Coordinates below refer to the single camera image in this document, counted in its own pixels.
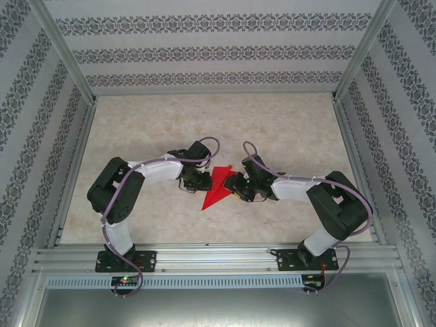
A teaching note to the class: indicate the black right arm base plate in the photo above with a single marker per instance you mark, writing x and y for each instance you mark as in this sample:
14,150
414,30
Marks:
287,260

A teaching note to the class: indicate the aluminium mounting rail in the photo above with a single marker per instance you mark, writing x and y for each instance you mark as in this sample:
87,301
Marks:
218,255

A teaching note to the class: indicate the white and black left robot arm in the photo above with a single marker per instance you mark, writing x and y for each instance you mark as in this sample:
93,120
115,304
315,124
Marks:
160,170

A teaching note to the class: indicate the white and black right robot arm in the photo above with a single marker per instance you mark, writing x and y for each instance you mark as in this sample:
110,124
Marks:
293,189

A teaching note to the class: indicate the grey metal sheet panel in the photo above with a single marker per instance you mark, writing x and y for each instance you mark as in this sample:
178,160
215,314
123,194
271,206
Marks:
218,306

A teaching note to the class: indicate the aluminium table side rail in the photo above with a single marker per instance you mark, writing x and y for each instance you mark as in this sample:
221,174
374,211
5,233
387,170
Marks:
75,170
358,170

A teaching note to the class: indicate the aluminium frame side beam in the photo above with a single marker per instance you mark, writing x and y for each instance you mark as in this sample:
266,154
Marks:
410,306
29,306

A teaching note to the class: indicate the aluminium frame post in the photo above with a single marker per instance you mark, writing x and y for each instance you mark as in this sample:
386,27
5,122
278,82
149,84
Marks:
363,51
67,51

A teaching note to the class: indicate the red paper sheet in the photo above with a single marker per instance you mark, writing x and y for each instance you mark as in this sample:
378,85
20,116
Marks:
218,194

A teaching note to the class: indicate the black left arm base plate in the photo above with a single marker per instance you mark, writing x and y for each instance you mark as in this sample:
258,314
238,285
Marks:
150,260

